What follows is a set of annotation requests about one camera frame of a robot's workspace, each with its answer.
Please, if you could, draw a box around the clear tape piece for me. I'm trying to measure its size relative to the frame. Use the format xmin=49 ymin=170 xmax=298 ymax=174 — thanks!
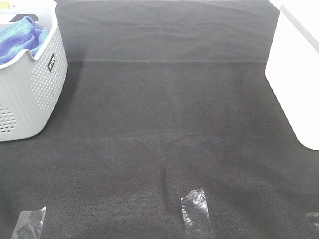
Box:
xmin=11 ymin=207 xmax=46 ymax=239
xmin=180 ymin=188 xmax=212 ymax=239
xmin=305 ymin=212 xmax=319 ymax=231

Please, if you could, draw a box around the blue microfibre towel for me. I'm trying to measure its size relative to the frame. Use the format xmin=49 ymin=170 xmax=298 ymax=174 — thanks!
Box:
xmin=0 ymin=16 xmax=50 ymax=65

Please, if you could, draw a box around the black table cloth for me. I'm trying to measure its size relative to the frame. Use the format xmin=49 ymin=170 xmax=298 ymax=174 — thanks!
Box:
xmin=0 ymin=0 xmax=319 ymax=239

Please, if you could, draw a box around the clear tape piece right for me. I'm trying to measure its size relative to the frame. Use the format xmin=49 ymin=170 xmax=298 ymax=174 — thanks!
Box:
xmin=305 ymin=212 xmax=319 ymax=231

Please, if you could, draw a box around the clear tape piece centre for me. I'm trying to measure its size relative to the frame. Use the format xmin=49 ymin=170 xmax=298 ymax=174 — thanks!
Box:
xmin=180 ymin=188 xmax=212 ymax=239

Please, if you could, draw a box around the grey perforated laundry basket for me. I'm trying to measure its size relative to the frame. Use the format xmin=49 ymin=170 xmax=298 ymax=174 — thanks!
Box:
xmin=0 ymin=0 xmax=68 ymax=142

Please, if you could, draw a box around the white storage box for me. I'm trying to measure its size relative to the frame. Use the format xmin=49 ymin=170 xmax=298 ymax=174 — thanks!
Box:
xmin=265 ymin=0 xmax=319 ymax=150

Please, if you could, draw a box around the clear tape piece left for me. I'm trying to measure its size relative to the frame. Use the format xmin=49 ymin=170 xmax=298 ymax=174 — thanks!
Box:
xmin=11 ymin=207 xmax=46 ymax=239

